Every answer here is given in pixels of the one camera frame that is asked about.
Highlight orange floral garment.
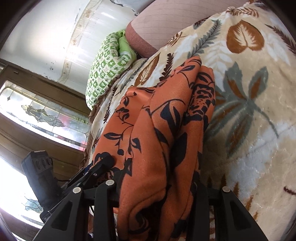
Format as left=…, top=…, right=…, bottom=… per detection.
left=93, top=56, right=215, bottom=240

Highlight green checkered folded quilt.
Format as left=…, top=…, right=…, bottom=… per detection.
left=85, top=30, right=137, bottom=109

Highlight leaf pattern blanket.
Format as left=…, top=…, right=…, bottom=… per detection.
left=88, top=1, right=295, bottom=240

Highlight stained glass door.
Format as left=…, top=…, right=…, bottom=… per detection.
left=0, top=59, right=92, bottom=241

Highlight grey pillow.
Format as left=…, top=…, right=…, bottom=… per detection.
left=110, top=0, right=154, bottom=15

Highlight pink bolster pillow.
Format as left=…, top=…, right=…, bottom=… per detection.
left=125, top=0, right=246, bottom=58

